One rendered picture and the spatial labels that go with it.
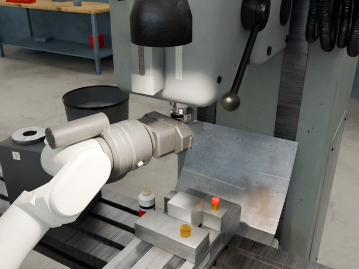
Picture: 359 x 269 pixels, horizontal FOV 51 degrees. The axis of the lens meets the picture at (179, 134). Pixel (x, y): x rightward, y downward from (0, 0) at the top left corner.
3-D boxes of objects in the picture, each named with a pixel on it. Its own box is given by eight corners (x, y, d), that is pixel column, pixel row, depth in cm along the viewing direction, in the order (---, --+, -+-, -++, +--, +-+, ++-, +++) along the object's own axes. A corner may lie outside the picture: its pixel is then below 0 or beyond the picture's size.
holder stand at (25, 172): (79, 221, 97) (69, 152, 89) (9, 205, 104) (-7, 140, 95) (102, 196, 108) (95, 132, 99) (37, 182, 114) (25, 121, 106)
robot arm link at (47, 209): (120, 167, 59) (62, 240, 54) (91, 157, 66) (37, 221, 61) (94, 140, 56) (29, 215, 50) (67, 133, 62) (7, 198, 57)
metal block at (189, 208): (190, 234, 81) (191, 211, 78) (167, 224, 84) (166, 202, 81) (202, 221, 85) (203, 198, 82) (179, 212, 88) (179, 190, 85)
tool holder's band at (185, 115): (196, 111, 75) (196, 106, 75) (190, 119, 71) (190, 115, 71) (173, 108, 76) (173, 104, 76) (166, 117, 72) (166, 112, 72)
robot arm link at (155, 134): (193, 117, 67) (139, 136, 59) (192, 165, 71) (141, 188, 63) (148, 99, 75) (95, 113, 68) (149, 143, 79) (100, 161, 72)
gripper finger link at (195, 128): (200, 133, 76) (177, 141, 72) (201, 118, 74) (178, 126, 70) (206, 135, 75) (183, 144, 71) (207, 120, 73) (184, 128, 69)
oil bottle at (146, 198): (150, 229, 95) (148, 192, 90) (137, 224, 96) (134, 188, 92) (158, 220, 98) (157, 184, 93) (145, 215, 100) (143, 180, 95)
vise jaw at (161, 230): (195, 264, 75) (195, 248, 73) (134, 237, 82) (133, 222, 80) (209, 246, 79) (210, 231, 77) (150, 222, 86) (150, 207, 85)
